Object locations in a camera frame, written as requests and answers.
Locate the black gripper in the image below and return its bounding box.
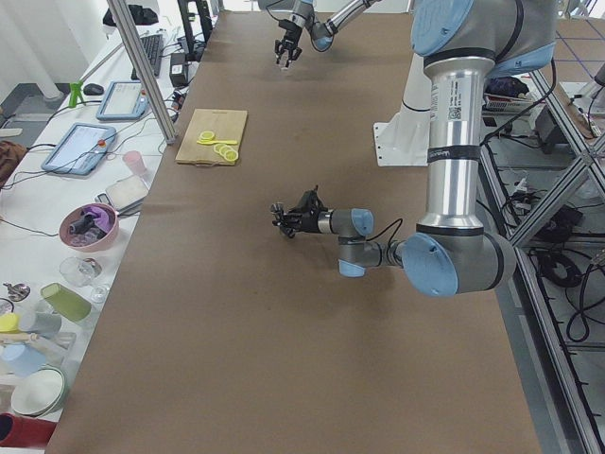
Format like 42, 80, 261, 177
273, 210, 320, 236
274, 26, 302, 64

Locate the clear glass cup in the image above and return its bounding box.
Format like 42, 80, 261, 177
279, 59, 291, 71

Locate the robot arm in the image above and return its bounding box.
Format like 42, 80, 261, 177
274, 0, 374, 68
271, 1, 558, 297

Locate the pink plastic cup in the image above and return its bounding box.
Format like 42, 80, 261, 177
122, 150, 147, 176

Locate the green plastic cup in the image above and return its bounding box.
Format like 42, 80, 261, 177
40, 283, 92, 323

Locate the grey cup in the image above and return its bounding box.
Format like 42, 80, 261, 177
18, 311, 61, 337

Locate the light blue cup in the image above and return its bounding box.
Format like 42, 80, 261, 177
1, 343, 47, 376

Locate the middle overlapping lemon slice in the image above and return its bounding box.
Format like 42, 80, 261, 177
219, 145, 233, 156

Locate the wooden cutting board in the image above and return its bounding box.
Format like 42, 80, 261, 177
175, 109, 248, 166

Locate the top separate lemon slice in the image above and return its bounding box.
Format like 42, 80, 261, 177
199, 131, 216, 142

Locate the yellow plastic knife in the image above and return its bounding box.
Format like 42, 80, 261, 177
197, 139, 239, 146

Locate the black keyboard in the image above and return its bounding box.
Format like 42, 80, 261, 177
139, 33, 164, 78

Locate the digital kitchen scale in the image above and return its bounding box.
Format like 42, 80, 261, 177
95, 175, 148, 218

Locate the far teach pendant tablet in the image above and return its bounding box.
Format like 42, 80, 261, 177
95, 80, 148, 121

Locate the teach pendant tablet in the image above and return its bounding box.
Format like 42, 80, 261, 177
95, 80, 148, 121
41, 123, 117, 176

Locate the pink bowl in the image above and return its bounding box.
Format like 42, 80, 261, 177
59, 203, 119, 253

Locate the computer mouse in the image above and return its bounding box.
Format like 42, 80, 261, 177
83, 83, 105, 96

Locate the wine glass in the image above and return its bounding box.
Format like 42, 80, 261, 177
59, 256, 110, 304

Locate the green clamp tool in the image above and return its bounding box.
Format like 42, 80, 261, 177
68, 80, 85, 108

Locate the near teach pendant tablet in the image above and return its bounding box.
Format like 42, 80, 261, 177
41, 123, 117, 176

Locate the black power adapter box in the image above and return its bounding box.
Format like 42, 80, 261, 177
534, 107, 568, 154

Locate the white bowl green rim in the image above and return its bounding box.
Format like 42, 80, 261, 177
10, 367, 68, 417

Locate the red bowl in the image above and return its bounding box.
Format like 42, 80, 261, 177
1, 413, 57, 449

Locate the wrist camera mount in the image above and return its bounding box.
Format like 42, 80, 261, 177
278, 19, 299, 31
290, 185, 328, 214

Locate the lemon slice nearest handle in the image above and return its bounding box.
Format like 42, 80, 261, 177
222, 149, 239, 163

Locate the aluminium frame post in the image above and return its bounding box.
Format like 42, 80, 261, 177
107, 0, 177, 145

